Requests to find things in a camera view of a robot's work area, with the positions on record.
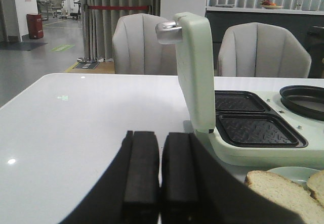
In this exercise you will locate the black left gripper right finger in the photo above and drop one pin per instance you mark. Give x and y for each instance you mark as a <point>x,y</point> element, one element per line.
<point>178,189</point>

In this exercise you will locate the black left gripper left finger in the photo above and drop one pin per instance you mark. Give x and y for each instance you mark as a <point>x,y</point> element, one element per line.
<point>142,189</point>

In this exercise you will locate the bread slice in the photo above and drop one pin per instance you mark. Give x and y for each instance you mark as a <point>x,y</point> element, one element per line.
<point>285,193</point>
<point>316,186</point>

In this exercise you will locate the green breakfast maker lid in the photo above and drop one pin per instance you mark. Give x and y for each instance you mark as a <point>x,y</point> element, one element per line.
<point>191,35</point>

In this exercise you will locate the green breakfast maker base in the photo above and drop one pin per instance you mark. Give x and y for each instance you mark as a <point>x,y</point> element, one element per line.
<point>256,129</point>

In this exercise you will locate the left beige chair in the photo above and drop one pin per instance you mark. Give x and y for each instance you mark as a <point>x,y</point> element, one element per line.
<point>136,49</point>

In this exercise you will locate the beige chair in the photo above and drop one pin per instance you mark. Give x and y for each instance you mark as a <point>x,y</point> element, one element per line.
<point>136,49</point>
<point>262,50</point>

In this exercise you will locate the light green round plate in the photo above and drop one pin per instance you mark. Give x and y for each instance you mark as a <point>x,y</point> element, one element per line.
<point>299,175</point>

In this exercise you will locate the grey curtain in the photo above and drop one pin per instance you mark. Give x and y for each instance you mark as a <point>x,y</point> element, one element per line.
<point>99,20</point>

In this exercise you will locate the red barrier belt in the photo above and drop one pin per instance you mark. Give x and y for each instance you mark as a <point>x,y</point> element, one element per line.
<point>119,8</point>

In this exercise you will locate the right beige chair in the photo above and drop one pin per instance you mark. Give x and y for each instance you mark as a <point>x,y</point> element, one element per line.
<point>262,50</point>

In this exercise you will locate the black round frying pan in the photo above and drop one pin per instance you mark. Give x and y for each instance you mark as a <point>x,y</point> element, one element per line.
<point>304,100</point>

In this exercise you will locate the red trash bin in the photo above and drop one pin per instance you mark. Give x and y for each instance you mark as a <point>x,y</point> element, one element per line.
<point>35,26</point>

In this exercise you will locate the fruit plate on counter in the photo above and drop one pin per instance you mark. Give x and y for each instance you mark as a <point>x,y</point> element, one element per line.
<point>268,4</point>

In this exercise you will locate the dark kitchen counter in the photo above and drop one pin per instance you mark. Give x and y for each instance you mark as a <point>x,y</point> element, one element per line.
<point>296,21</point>

